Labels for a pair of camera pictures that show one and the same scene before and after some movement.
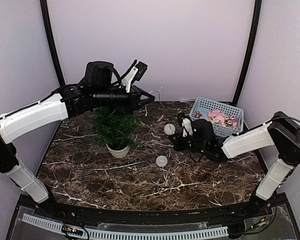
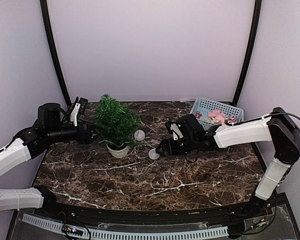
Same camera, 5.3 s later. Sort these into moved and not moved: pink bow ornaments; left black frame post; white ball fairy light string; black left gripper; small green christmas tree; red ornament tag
Moved: black left gripper; white ball fairy light string
Not moved: red ornament tag; left black frame post; pink bow ornaments; small green christmas tree
